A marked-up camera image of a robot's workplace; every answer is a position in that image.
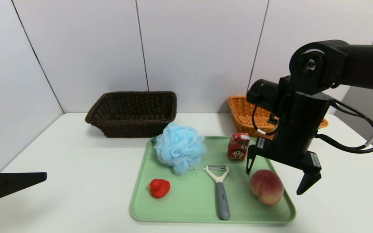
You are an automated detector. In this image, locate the white peeler with grey handle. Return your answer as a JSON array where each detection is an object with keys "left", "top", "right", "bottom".
[{"left": 204, "top": 165, "right": 231, "bottom": 221}]

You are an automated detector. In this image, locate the red rubber duck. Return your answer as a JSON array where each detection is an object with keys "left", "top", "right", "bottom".
[{"left": 148, "top": 179, "right": 171, "bottom": 198}]

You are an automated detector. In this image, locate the dark brown wicker basket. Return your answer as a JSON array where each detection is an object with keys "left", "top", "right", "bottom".
[{"left": 85, "top": 91, "right": 177, "bottom": 138}]

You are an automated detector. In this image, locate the light blue bath loofah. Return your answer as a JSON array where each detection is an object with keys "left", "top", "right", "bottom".
[{"left": 153, "top": 122, "right": 207, "bottom": 175}]

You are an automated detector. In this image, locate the orange wicker basket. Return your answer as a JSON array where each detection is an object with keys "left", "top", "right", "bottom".
[{"left": 227, "top": 95, "right": 329, "bottom": 139}]

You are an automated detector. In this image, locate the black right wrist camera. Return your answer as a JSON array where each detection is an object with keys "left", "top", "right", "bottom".
[{"left": 246, "top": 79, "right": 282, "bottom": 107}]

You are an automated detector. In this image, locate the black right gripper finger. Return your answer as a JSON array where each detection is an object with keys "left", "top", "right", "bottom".
[
  {"left": 246, "top": 145, "right": 257, "bottom": 175},
  {"left": 296, "top": 171, "right": 322, "bottom": 195}
]

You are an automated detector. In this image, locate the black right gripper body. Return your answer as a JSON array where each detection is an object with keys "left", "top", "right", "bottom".
[{"left": 248, "top": 129, "right": 322, "bottom": 175}]

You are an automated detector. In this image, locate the pink yellow peach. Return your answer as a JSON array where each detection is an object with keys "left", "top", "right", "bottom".
[{"left": 250, "top": 169, "right": 284, "bottom": 206}]

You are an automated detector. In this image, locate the thin right wrist camera cable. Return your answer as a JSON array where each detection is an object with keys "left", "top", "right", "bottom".
[{"left": 251, "top": 103, "right": 279, "bottom": 136}]

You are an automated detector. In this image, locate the red drink carton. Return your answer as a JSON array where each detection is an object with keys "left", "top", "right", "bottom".
[{"left": 228, "top": 132, "right": 250, "bottom": 161}]

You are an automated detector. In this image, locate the light green plastic tray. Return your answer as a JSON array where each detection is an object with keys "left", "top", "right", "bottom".
[{"left": 129, "top": 136, "right": 296, "bottom": 224}]

